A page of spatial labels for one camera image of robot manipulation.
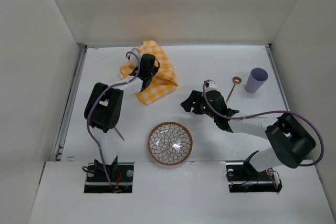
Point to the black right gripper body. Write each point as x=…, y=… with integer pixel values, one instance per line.
x=197, y=104

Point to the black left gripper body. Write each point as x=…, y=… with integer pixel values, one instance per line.
x=146, y=76

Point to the yellow white checkered cloth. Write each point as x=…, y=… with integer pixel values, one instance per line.
x=162, y=83

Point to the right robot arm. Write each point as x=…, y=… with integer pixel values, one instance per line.
x=289, y=142

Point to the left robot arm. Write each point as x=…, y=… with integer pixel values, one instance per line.
x=104, y=105

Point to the copper spoon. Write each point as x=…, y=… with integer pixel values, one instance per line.
x=236, y=80

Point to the patterned ceramic bowl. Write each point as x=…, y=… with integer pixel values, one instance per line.
x=170, y=143

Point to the lilac plastic cup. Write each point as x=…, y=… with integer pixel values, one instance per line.
x=256, y=79

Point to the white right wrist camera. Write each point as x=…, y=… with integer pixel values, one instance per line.
x=210, y=85

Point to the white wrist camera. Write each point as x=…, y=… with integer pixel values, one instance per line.
x=210, y=85
x=134, y=56

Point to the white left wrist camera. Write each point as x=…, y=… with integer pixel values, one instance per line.
x=134, y=56

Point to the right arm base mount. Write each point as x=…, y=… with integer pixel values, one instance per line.
x=243, y=178

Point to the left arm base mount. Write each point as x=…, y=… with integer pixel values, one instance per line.
x=97, y=183

